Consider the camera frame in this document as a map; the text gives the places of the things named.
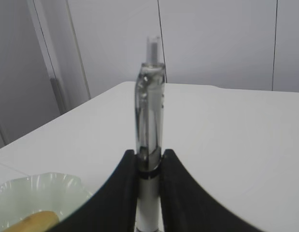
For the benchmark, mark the pale green wavy glass bowl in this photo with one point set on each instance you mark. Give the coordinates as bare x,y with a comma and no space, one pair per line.
56,192

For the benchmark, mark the golden bread loaf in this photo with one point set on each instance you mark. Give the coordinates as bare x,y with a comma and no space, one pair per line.
38,222

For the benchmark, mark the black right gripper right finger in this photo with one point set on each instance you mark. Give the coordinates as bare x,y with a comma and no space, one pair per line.
187,207

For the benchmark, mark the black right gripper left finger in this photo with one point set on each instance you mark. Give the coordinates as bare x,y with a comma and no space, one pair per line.
113,207

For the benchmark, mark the white grey ballpoint pen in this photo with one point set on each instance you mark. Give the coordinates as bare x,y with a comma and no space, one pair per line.
149,105

